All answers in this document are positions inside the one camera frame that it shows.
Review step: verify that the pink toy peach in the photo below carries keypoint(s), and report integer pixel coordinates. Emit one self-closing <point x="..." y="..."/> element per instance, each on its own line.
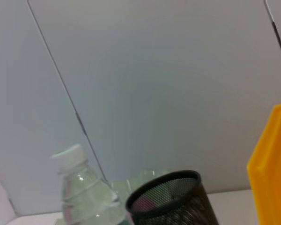
<point x="144" y="204"/>

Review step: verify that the clear green-label water bottle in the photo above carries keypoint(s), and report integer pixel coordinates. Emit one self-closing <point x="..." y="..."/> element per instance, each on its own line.
<point x="86" y="201"/>

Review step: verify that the translucent green fruit bowl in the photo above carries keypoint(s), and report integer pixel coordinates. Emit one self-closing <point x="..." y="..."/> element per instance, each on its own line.
<point x="135" y="181"/>

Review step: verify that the black mesh pen holder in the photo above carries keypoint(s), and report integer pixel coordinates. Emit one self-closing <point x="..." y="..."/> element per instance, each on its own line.
<point x="189" y="211"/>

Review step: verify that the yellow plastic bin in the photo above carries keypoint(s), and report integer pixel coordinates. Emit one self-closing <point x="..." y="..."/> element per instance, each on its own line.
<point x="274" y="168"/>

